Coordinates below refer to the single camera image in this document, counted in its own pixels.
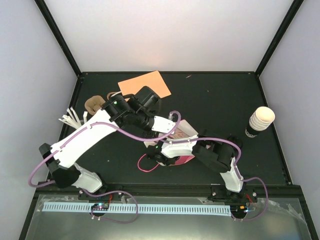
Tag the cream cakes paper bag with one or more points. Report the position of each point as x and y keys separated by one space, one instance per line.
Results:
x=174 y=150

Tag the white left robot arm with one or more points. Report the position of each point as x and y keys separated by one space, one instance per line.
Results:
x=118 y=112

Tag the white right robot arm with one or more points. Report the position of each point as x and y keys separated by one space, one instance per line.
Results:
x=218 y=155

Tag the plain brown paper bag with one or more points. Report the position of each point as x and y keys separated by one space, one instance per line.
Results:
x=153 y=80

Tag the brown pulp cup carriers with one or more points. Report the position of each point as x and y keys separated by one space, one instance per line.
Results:
x=93 y=104

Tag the white straws bundle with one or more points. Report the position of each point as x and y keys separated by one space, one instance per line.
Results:
x=72 y=119

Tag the stack of paper cups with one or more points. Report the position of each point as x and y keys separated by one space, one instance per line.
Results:
x=259 y=121

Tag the light blue cable duct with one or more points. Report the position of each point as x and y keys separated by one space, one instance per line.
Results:
x=120 y=208

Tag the black frame post left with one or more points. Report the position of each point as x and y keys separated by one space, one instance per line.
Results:
x=49 y=19

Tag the black frame post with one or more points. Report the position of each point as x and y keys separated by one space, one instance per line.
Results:
x=283 y=27
x=49 y=19

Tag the black frame post right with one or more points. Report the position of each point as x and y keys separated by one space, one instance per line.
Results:
x=283 y=27

